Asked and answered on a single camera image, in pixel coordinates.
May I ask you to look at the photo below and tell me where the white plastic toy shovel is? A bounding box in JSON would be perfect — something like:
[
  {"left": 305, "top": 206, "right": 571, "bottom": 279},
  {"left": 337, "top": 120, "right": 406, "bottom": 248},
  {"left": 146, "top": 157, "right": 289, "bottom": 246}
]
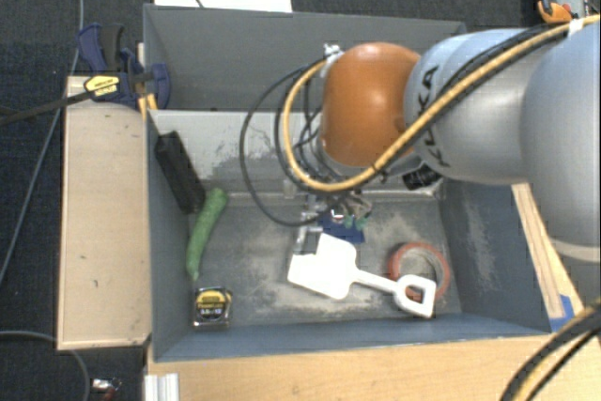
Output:
[{"left": 285, "top": 232, "right": 439, "bottom": 320}]

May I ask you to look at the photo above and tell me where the green toy cucumber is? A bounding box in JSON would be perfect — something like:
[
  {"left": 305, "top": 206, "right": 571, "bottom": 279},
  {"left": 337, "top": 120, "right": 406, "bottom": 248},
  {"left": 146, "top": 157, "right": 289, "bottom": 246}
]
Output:
[{"left": 184, "top": 187, "right": 230, "bottom": 282}]

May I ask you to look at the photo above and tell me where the yellow and black tape measure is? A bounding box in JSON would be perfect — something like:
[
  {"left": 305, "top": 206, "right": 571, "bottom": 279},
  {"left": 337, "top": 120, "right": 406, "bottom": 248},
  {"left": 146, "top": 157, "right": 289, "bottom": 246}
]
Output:
[{"left": 192, "top": 286, "right": 234, "bottom": 330}]

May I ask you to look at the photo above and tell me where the black flat block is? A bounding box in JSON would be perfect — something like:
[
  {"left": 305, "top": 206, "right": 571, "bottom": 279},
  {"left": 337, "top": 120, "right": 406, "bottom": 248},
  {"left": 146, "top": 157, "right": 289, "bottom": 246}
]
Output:
[{"left": 154, "top": 131, "right": 208, "bottom": 215}]

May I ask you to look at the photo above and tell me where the grey metal bin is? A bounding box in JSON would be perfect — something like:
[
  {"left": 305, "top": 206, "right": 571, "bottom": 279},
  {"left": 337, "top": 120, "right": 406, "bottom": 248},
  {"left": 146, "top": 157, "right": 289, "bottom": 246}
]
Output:
[{"left": 142, "top": 3, "right": 556, "bottom": 363}]

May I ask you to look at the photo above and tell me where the pale wood board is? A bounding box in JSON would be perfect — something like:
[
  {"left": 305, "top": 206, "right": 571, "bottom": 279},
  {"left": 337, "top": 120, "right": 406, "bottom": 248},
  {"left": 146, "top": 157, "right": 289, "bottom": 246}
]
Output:
[{"left": 55, "top": 74, "right": 154, "bottom": 351}]

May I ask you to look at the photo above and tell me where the black cylinder on white bracket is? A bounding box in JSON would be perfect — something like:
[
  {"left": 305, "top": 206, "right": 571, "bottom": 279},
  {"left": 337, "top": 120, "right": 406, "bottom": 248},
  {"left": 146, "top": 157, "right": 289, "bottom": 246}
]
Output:
[{"left": 402, "top": 165, "right": 445, "bottom": 203}]

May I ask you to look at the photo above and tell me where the red tape ring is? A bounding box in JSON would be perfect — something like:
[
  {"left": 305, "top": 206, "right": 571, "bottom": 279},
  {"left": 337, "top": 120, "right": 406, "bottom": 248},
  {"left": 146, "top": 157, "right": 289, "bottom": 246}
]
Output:
[{"left": 386, "top": 241, "right": 453, "bottom": 302}]

